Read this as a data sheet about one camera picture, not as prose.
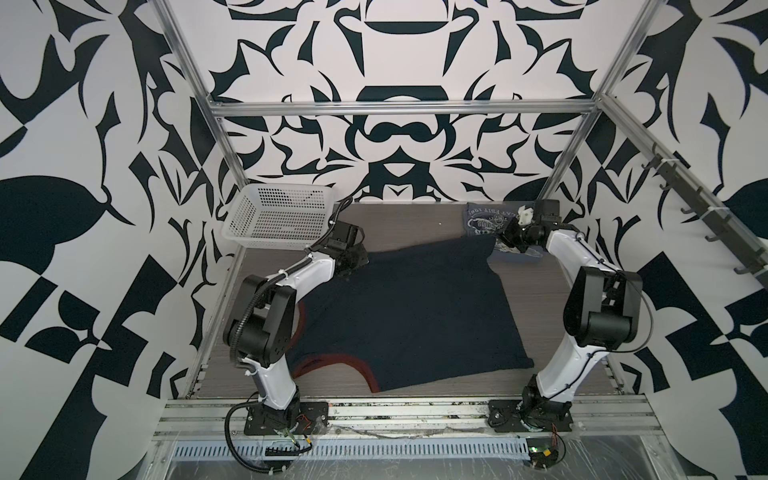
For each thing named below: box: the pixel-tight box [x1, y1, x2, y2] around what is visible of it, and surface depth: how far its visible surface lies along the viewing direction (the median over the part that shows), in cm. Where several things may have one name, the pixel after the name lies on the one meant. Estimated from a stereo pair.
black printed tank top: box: [289, 237, 535, 393], surface depth 93 cm
